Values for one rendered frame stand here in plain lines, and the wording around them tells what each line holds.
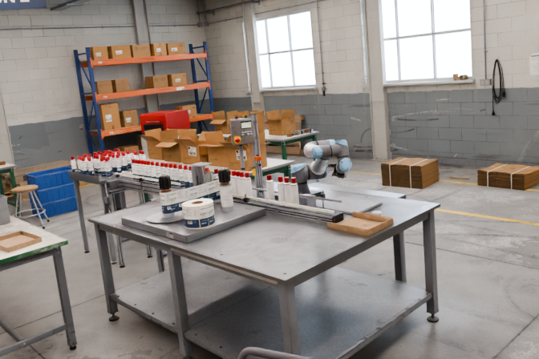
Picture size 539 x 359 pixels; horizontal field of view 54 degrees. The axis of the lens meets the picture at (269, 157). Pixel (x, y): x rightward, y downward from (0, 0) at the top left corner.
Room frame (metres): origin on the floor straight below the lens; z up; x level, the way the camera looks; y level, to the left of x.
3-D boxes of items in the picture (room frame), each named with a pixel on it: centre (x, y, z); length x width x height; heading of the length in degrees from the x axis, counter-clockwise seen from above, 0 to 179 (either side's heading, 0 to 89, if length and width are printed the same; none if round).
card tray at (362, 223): (3.10, -0.51, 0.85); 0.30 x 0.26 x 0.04; 43
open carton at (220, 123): (9.06, 0.68, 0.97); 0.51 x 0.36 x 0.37; 135
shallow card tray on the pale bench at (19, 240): (3.55, 1.81, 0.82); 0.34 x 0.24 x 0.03; 48
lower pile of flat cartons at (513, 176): (6.84, -3.15, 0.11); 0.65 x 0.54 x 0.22; 39
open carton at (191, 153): (6.26, 0.84, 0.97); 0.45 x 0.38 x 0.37; 135
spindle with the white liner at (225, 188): (3.58, 0.32, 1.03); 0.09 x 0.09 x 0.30
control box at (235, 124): (3.96, 0.18, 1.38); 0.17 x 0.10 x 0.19; 98
